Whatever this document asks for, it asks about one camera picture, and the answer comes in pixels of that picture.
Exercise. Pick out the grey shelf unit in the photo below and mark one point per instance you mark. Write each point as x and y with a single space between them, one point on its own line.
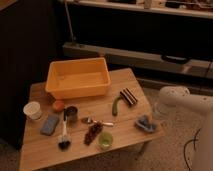
156 45

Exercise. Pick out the metal can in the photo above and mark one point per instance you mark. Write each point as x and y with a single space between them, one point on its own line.
71 113

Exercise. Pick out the dark grape bunch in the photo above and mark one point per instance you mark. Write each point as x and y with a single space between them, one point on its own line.
93 131

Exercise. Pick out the wooden table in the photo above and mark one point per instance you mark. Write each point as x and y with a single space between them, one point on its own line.
40 151

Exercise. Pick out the yellow plastic bin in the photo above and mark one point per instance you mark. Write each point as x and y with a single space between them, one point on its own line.
78 78

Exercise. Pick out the white paper cup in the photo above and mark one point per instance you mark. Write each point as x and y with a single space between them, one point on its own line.
33 110

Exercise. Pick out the metal spoon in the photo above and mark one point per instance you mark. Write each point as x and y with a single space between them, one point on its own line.
89 120

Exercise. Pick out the blue towel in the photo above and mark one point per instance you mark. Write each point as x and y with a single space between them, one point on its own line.
144 124

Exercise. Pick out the green cucumber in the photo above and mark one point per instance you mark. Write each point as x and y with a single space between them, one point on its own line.
114 105

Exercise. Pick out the orange fruit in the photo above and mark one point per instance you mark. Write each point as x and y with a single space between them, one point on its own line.
58 105

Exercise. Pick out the striped brown block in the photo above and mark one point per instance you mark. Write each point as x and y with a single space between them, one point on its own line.
127 95

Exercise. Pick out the green small bowl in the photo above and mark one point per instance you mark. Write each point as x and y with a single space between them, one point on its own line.
105 140

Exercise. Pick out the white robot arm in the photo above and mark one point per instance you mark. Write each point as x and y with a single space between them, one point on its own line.
172 96

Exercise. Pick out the blue sponge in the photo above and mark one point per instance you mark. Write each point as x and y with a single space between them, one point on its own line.
49 125

